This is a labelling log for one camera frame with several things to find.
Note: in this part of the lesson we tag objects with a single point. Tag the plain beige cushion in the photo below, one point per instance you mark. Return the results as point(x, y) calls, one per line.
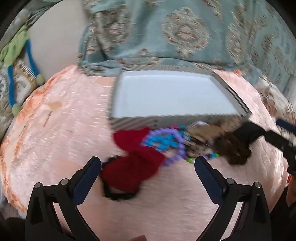
point(57, 41)

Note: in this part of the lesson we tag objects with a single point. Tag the green blue plush toy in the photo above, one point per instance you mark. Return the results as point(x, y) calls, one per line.
point(10, 74)

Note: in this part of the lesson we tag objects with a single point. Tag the cream floral sofa cover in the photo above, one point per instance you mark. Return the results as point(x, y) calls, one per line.
point(275, 102)

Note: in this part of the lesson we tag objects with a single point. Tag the brown scrunchie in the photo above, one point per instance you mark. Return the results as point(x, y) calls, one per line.
point(233, 150)

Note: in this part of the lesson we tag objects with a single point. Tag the teal patterned cushion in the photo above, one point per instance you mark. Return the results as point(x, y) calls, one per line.
point(185, 30)

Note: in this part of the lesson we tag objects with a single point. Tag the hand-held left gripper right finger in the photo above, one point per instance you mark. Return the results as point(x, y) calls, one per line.
point(209, 183)

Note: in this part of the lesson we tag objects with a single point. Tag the cream floral cushion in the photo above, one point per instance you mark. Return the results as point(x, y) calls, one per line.
point(4, 102)

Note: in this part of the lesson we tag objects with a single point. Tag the grey striped cardboard box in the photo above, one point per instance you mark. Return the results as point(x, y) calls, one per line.
point(173, 92)

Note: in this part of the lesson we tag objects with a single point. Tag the pink quilted blanket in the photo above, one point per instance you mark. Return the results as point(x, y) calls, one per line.
point(69, 139)

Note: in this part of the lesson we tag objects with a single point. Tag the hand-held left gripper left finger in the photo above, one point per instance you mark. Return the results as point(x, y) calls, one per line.
point(84, 183)

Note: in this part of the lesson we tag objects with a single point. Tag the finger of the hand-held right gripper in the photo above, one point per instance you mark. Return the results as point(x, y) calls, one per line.
point(286, 126)
point(251, 133)

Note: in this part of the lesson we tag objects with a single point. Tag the dark clothing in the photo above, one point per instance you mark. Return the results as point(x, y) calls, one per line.
point(282, 208)

